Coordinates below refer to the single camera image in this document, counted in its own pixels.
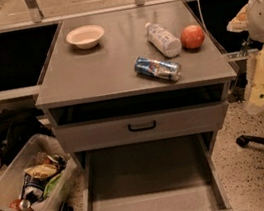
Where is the black backpack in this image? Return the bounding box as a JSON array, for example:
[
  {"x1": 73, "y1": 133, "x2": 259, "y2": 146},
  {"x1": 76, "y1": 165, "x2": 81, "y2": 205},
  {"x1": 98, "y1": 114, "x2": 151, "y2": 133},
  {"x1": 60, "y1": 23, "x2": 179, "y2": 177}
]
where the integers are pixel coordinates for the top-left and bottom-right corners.
[{"x1": 0, "y1": 110, "x2": 53, "y2": 168}]

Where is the white bowl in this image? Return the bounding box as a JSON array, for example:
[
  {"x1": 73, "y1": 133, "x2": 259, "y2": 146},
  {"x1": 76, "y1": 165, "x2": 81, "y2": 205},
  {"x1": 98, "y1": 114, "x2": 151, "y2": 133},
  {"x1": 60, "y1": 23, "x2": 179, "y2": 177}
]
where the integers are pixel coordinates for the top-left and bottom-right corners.
[{"x1": 66, "y1": 25, "x2": 105, "y2": 50}]

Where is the silver can in bin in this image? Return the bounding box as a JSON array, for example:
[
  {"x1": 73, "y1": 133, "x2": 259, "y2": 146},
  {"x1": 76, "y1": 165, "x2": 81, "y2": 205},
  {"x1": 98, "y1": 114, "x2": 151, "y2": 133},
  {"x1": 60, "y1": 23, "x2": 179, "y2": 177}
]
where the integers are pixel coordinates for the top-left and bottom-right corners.
[{"x1": 19, "y1": 199, "x2": 32, "y2": 211}]

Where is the blue soda can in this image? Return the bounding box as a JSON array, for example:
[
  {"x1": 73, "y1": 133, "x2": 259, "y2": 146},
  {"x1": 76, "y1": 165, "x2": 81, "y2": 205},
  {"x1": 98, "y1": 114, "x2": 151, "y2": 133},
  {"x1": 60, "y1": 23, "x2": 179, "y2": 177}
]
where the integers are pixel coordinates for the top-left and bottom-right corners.
[{"x1": 134, "y1": 56, "x2": 182, "y2": 82}]

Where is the black drawer handle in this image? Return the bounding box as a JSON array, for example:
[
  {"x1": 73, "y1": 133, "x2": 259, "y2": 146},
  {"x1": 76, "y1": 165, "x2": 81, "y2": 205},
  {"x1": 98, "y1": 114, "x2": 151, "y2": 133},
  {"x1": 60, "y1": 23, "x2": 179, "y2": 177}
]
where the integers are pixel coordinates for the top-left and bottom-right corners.
[{"x1": 127, "y1": 120, "x2": 157, "y2": 133}]

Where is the red apple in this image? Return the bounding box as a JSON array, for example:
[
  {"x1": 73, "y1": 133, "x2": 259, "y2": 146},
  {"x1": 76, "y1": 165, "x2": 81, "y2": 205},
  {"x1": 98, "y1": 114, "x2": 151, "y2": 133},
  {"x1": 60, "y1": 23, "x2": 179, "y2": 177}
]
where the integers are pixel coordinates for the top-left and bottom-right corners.
[{"x1": 180, "y1": 24, "x2": 205, "y2": 49}]

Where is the white cable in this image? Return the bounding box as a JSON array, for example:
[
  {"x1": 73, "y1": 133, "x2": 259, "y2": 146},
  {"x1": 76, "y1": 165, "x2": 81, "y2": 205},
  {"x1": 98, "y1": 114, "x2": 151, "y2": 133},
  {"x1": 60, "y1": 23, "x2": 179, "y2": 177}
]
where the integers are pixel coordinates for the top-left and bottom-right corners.
[{"x1": 190, "y1": 0, "x2": 209, "y2": 34}]

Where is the blue white snack bag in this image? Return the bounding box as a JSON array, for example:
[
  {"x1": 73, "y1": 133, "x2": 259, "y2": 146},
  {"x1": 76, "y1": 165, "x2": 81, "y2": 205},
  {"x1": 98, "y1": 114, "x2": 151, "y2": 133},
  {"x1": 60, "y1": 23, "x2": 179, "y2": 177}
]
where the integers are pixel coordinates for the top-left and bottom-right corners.
[{"x1": 21, "y1": 174, "x2": 46, "y2": 203}]

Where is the clear plastic bin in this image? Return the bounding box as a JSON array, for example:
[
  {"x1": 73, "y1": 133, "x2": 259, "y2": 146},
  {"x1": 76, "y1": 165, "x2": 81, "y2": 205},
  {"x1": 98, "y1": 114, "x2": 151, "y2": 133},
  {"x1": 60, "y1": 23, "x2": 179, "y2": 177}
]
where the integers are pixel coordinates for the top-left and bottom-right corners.
[{"x1": 0, "y1": 134, "x2": 79, "y2": 211}]

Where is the open grey drawer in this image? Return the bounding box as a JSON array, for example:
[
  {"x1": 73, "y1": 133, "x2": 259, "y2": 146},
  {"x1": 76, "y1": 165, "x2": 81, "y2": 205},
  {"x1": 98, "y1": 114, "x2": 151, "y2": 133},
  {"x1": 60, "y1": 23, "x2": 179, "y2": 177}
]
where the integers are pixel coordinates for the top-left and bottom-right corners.
[{"x1": 83, "y1": 134, "x2": 246, "y2": 211}]

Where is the green snack bag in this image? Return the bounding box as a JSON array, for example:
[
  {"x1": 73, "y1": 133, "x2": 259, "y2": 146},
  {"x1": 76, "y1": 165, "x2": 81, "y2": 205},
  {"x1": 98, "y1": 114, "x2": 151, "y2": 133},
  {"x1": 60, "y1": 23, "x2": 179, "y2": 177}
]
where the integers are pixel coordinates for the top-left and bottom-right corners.
[{"x1": 42, "y1": 173, "x2": 61, "y2": 198}]

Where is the clear plastic water bottle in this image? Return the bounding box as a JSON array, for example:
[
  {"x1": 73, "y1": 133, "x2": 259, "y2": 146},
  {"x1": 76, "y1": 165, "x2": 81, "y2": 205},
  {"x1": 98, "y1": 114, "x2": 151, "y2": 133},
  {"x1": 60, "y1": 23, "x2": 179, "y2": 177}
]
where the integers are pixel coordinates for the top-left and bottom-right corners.
[{"x1": 145, "y1": 22, "x2": 182, "y2": 58}]

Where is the grey drawer cabinet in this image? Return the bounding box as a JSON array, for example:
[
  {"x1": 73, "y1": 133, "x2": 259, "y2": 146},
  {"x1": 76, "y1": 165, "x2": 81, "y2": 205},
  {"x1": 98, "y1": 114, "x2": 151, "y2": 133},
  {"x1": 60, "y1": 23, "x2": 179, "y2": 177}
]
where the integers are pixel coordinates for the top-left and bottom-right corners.
[{"x1": 21, "y1": 0, "x2": 262, "y2": 211}]

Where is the yellow chip bag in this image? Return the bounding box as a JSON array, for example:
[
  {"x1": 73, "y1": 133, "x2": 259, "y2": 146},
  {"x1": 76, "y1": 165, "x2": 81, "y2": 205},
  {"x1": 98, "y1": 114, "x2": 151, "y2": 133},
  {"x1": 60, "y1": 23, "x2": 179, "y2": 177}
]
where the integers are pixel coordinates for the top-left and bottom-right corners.
[{"x1": 25, "y1": 164, "x2": 58, "y2": 179}]

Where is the closed grey drawer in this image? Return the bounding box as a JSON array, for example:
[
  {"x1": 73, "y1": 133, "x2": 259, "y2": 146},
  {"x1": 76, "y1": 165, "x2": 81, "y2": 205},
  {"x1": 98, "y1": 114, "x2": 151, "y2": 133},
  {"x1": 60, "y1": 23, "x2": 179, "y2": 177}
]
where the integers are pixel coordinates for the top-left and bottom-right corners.
[{"x1": 54, "y1": 100, "x2": 228, "y2": 153}]

